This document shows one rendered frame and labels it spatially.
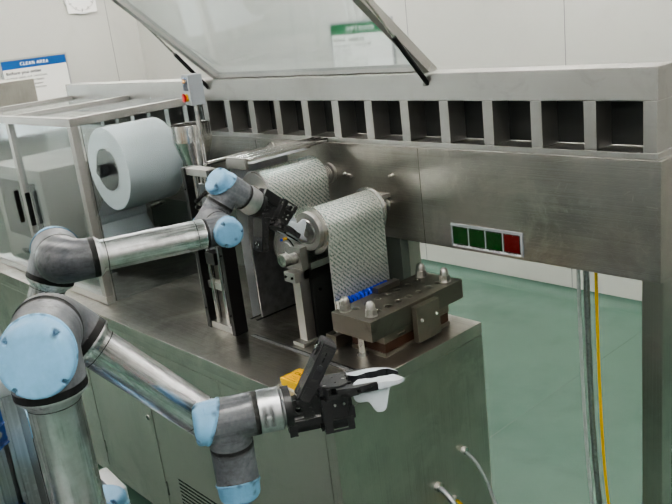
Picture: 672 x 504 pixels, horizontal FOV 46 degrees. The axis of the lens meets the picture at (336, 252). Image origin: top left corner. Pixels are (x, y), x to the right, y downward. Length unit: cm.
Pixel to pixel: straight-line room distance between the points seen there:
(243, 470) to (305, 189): 131
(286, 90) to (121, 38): 551
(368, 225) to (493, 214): 39
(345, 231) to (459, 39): 305
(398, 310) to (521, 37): 296
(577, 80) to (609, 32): 262
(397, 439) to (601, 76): 110
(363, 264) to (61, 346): 132
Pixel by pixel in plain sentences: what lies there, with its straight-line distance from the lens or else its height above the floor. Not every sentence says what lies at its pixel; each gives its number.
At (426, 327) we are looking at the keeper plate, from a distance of 233.
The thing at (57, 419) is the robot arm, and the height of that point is 130.
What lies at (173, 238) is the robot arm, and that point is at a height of 138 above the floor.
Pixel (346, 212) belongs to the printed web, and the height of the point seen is 128.
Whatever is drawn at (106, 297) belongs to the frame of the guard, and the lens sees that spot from 309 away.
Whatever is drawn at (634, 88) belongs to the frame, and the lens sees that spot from 198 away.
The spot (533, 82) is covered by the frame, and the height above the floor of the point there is 162.
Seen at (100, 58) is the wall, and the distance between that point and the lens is 809.
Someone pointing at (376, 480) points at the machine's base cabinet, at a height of 61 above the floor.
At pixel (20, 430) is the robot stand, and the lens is 171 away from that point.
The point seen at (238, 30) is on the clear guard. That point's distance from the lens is 270.
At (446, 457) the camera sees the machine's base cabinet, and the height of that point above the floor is 53.
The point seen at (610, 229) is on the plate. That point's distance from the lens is 207.
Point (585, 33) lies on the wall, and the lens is 473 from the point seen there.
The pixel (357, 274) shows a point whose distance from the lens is 239.
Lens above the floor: 185
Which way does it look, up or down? 17 degrees down
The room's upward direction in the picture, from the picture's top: 7 degrees counter-clockwise
